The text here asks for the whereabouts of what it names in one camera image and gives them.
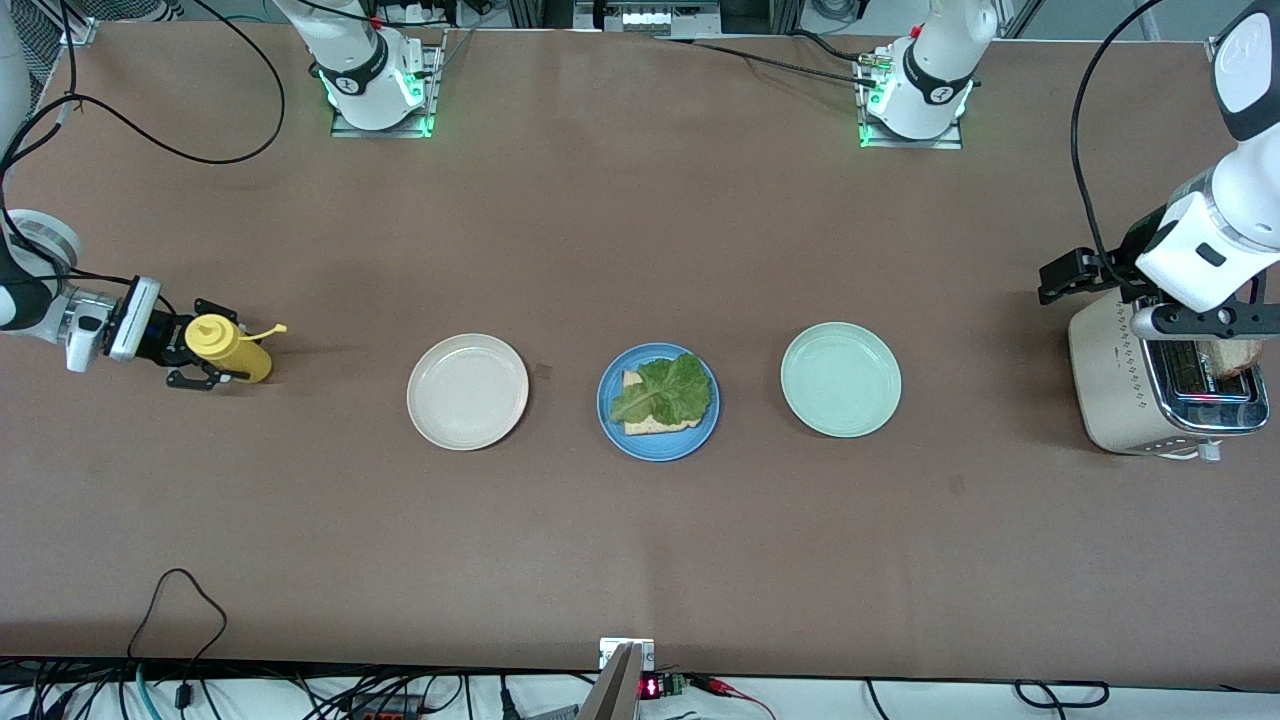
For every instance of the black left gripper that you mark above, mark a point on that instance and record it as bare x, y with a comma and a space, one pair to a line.
1108, 268

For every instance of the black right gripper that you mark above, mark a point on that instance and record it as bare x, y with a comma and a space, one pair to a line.
166, 336

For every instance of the yellow mustard squeeze bottle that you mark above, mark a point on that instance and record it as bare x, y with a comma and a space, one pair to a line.
245, 358

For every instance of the round-topped bread slice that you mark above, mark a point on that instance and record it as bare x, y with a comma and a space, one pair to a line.
1235, 355

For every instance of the green lettuce leaf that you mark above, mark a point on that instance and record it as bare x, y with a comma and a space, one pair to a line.
665, 390

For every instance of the square bread slice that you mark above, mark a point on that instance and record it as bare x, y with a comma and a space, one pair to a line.
650, 428

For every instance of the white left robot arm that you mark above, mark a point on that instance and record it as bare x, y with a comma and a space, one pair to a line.
1220, 250

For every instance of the mint green round plate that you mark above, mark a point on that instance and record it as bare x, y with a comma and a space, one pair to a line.
841, 380

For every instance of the beige round plate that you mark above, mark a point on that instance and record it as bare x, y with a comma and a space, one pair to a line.
468, 392

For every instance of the blue round plate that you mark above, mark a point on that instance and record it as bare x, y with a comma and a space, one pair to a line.
606, 405

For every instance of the cream and chrome toaster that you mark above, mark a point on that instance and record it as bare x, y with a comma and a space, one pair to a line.
1110, 380

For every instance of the checkered black white fabric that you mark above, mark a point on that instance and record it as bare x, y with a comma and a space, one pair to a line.
42, 60

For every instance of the orange power strip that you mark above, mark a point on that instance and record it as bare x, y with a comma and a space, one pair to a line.
385, 712

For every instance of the grey equipment box with lights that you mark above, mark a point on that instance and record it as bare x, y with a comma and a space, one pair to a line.
650, 18

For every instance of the small red LED board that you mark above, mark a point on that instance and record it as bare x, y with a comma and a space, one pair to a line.
655, 688

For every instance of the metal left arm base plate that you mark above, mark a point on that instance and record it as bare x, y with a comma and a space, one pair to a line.
910, 144

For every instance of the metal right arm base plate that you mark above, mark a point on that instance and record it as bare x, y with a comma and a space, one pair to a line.
380, 132

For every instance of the aluminium frame post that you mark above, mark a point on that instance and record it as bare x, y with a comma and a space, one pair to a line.
535, 12

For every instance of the grey metal camera bracket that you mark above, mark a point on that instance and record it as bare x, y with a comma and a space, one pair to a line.
620, 690

